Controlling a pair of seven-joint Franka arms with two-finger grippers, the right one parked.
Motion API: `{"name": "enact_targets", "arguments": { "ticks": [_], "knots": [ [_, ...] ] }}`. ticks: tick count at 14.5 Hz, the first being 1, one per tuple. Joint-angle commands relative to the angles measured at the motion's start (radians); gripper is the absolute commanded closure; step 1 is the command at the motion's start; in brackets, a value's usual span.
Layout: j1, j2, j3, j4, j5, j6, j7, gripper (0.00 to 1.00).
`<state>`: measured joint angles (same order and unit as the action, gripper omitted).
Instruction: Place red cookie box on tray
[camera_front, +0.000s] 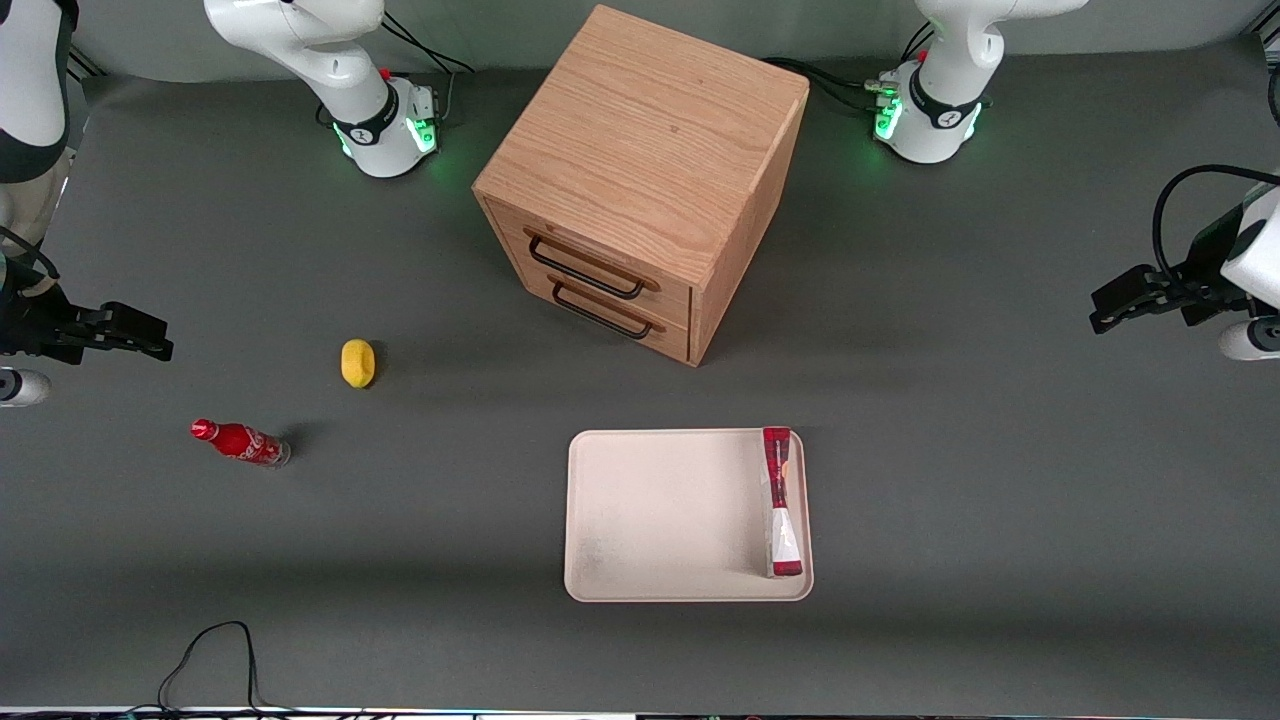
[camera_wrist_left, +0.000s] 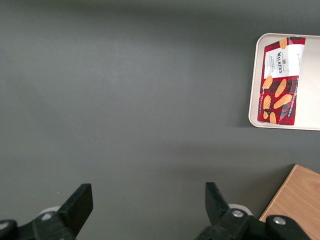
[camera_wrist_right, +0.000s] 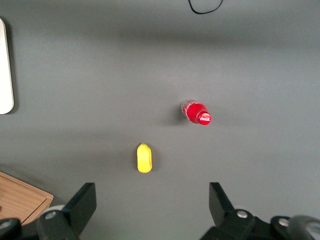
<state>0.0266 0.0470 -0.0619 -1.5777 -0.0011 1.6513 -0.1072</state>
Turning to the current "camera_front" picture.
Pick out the black wire drawer handle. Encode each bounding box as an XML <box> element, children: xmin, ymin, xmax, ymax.
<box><xmin>549</xmin><ymin>274</ymin><xmax>667</xmax><ymax>341</ymax></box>
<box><xmin>526</xmin><ymin>231</ymin><xmax>662</xmax><ymax>301</ymax></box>

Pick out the red cola bottle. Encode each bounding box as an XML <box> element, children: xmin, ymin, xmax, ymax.
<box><xmin>190</xmin><ymin>418</ymin><xmax>292</xmax><ymax>469</ymax></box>

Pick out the yellow lemon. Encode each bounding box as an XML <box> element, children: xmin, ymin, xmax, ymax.
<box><xmin>340</xmin><ymin>338</ymin><xmax>378</xmax><ymax>389</ymax></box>

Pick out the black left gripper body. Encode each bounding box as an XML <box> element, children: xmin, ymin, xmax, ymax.
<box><xmin>1179</xmin><ymin>224</ymin><xmax>1252</xmax><ymax>327</ymax></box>

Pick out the wooden drawer cabinet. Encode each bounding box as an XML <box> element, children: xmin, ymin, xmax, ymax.
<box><xmin>472</xmin><ymin>4</ymin><xmax>811</xmax><ymax>369</ymax></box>

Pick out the wooden drawer front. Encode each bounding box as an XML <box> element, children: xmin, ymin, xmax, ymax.
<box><xmin>485</xmin><ymin>198</ymin><xmax>695</xmax><ymax>327</ymax></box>
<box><xmin>500</xmin><ymin>246</ymin><xmax>693</xmax><ymax>367</ymax></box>

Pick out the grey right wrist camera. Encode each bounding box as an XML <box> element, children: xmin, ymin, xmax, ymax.
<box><xmin>0</xmin><ymin>368</ymin><xmax>52</xmax><ymax>407</ymax></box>

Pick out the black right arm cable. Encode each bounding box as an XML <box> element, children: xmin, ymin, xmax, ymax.
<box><xmin>0</xmin><ymin>225</ymin><xmax>62</xmax><ymax>292</ymax></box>

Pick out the black right base cable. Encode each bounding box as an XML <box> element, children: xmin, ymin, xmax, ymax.
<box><xmin>380</xmin><ymin>12</ymin><xmax>477</xmax><ymax>126</ymax></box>

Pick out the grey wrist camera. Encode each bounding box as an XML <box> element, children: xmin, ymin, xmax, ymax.
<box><xmin>1218</xmin><ymin>316</ymin><xmax>1280</xmax><ymax>362</ymax></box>
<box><xmin>0</xmin><ymin>368</ymin><xmax>52</xmax><ymax>407</ymax></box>

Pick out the cream plastic tray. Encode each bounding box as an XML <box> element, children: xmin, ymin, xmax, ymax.
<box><xmin>564</xmin><ymin>428</ymin><xmax>815</xmax><ymax>603</ymax></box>

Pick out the black looped cable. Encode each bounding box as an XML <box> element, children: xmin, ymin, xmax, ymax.
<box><xmin>155</xmin><ymin>620</ymin><xmax>301</xmax><ymax>717</ymax></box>

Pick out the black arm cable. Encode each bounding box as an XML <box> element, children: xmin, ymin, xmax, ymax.
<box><xmin>1151</xmin><ymin>164</ymin><xmax>1280</xmax><ymax>301</ymax></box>
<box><xmin>0</xmin><ymin>225</ymin><xmax>62</xmax><ymax>292</ymax></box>

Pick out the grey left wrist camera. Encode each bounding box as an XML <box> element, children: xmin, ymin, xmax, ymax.
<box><xmin>1218</xmin><ymin>316</ymin><xmax>1280</xmax><ymax>362</ymax></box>

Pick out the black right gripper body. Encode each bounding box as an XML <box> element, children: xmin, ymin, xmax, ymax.
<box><xmin>0</xmin><ymin>284</ymin><xmax>77</xmax><ymax>364</ymax></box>

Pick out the black left base cable bundle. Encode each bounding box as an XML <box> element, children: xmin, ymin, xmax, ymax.
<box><xmin>762</xmin><ymin>56</ymin><xmax>901</xmax><ymax>114</ymax></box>

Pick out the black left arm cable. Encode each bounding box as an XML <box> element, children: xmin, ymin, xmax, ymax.
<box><xmin>1151</xmin><ymin>164</ymin><xmax>1280</xmax><ymax>301</ymax></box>

